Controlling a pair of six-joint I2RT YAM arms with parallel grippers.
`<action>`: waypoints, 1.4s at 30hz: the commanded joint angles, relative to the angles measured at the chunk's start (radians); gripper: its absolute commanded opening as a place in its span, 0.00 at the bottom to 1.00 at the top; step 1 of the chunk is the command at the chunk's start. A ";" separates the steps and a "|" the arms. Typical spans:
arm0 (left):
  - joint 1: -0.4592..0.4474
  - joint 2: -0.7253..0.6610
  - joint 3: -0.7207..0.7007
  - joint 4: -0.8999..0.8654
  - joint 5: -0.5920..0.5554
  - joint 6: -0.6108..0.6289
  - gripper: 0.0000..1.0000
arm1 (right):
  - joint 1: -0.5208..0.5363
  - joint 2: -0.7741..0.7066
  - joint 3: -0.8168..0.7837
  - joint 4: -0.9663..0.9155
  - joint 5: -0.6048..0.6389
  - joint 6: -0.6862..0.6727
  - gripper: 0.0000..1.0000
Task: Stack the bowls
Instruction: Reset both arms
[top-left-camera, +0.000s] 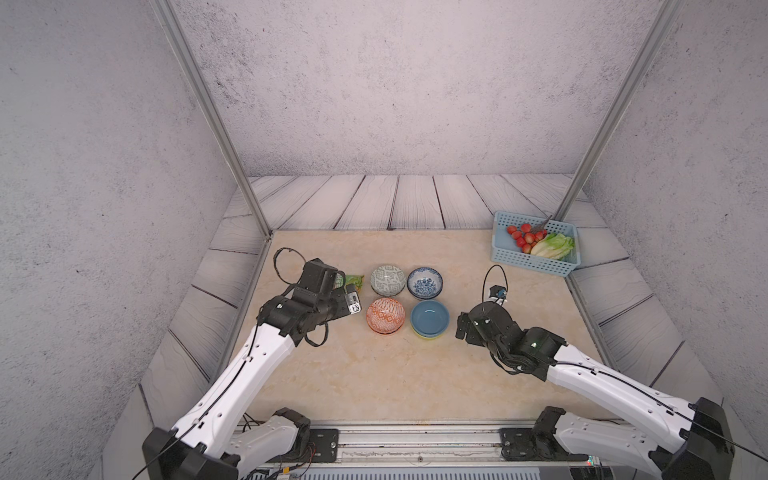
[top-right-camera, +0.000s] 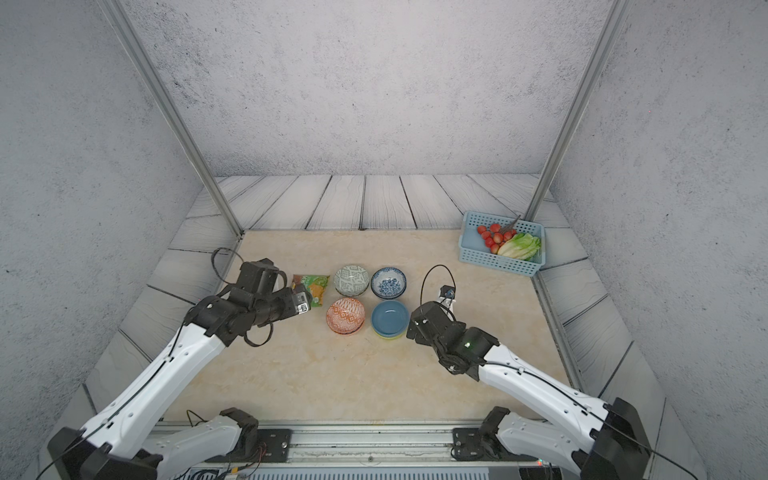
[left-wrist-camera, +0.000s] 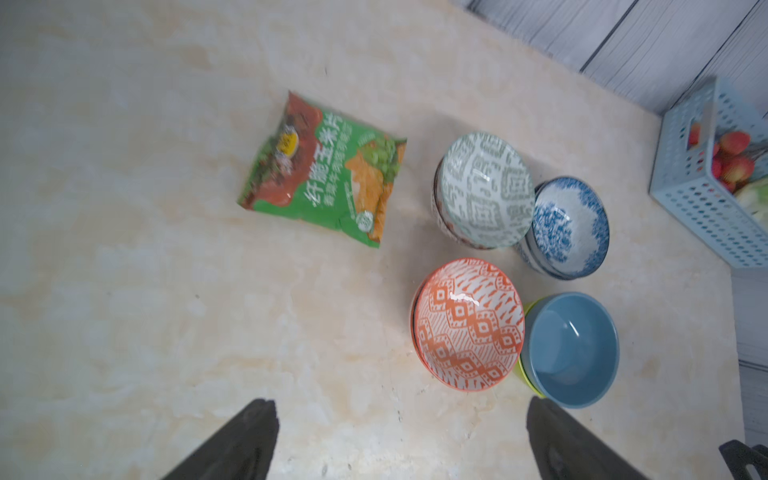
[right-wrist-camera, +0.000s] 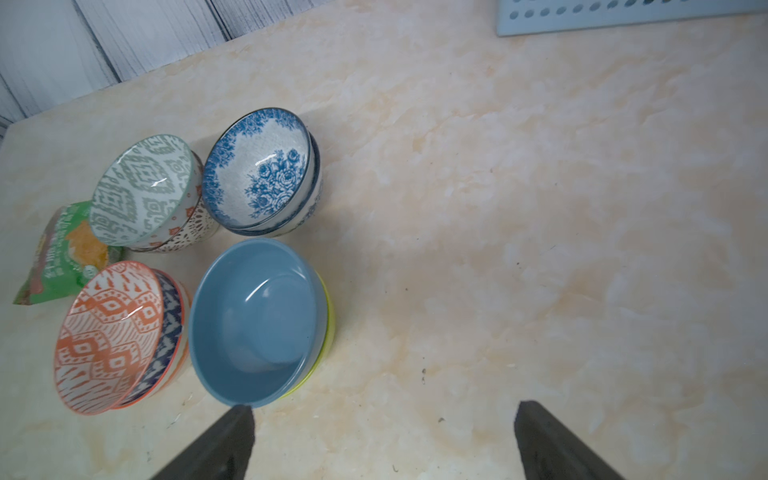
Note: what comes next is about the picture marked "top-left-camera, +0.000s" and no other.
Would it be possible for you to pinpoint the plain blue bowl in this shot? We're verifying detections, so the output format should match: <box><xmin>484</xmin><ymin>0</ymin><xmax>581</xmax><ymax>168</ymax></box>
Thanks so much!
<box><xmin>410</xmin><ymin>300</ymin><xmax>450</xmax><ymax>335</ymax></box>

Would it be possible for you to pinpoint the red patterned bowl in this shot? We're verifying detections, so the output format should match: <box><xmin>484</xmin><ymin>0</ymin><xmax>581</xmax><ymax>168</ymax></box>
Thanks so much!
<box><xmin>366</xmin><ymin>298</ymin><xmax>406</xmax><ymax>335</ymax></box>

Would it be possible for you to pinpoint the green patterned bowl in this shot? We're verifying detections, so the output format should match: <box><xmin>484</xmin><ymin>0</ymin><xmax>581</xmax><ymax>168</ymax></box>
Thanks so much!
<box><xmin>370</xmin><ymin>264</ymin><xmax>406</xmax><ymax>297</ymax></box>

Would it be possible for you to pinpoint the blue floral bowl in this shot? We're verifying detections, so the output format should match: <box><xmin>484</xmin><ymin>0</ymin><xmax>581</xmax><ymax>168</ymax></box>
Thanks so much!
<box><xmin>406</xmin><ymin>266</ymin><xmax>444</xmax><ymax>300</ymax></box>

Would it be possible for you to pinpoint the lime green bowl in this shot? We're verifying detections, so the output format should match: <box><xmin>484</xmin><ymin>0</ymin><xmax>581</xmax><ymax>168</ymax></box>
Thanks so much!
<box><xmin>415</xmin><ymin>332</ymin><xmax>443</xmax><ymax>340</ymax></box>

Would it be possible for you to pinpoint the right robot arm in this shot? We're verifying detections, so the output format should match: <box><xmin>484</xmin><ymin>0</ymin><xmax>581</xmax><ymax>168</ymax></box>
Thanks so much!
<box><xmin>456</xmin><ymin>286</ymin><xmax>735</xmax><ymax>479</ymax></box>

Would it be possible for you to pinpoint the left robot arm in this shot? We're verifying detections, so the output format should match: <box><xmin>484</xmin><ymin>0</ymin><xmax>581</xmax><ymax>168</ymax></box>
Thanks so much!
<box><xmin>142</xmin><ymin>258</ymin><xmax>361</xmax><ymax>479</ymax></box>

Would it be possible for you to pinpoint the green snack bag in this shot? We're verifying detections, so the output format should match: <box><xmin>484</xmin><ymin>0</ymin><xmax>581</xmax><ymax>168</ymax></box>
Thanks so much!
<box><xmin>334</xmin><ymin>273</ymin><xmax>364</xmax><ymax>291</ymax></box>

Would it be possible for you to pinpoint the red tomatoes cluster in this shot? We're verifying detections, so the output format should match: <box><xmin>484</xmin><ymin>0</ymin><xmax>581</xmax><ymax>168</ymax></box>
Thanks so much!
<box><xmin>506</xmin><ymin>224</ymin><xmax>548</xmax><ymax>254</ymax></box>

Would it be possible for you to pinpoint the light blue plastic basket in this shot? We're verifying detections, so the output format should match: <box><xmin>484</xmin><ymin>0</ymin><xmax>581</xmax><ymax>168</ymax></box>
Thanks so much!
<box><xmin>491</xmin><ymin>210</ymin><xmax>582</xmax><ymax>277</ymax></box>

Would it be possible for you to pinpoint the lettuce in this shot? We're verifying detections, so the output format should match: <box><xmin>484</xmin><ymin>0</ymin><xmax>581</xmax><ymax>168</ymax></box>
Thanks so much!
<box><xmin>530</xmin><ymin>233</ymin><xmax>575</xmax><ymax>260</ymax></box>

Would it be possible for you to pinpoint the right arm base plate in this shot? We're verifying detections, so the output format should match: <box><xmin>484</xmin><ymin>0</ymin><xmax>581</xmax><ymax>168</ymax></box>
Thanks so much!
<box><xmin>499</xmin><ymin>428</ymin><xmax>589</xmax><ymax>462</ymax></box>

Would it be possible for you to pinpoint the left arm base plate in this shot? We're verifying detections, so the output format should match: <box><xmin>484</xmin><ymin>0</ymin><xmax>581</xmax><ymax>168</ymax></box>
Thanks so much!
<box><xmin>263</xmin><ymin>427</ymin><xmax>341</xmax><ymax>464</ymax></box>

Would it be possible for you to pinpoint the front aluminium rail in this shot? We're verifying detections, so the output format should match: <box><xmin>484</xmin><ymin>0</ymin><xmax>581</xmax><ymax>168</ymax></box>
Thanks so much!
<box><xmin>158</xmin><ymin>422</ymin><xmax>619</xmax><ymax>480</ymax></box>

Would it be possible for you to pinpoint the left metal frame post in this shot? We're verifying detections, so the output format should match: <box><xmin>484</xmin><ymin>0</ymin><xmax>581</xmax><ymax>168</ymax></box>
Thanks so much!
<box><xmin>151</xmin><ymin>0</ymin><xmax>273</xmax><ymax>239</ymax></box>

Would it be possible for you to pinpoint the metal frame post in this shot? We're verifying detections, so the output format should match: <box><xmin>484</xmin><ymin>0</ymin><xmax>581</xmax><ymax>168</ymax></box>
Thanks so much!
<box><xmin>554</xmin><ymin>0</ymin><xmax>684</xmax><ymax>220</ymax></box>
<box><xmin>151</xmin><ymin>0</ymin><xmax>273</xmax><ymax>239</ymax></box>

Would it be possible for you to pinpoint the right metal frame post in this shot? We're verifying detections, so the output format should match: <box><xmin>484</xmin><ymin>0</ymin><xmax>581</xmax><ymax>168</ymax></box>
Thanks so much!
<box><xmin>554</xmin><ymin>0</ymin><xmax>684</xmax><ymax>220</ymax></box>

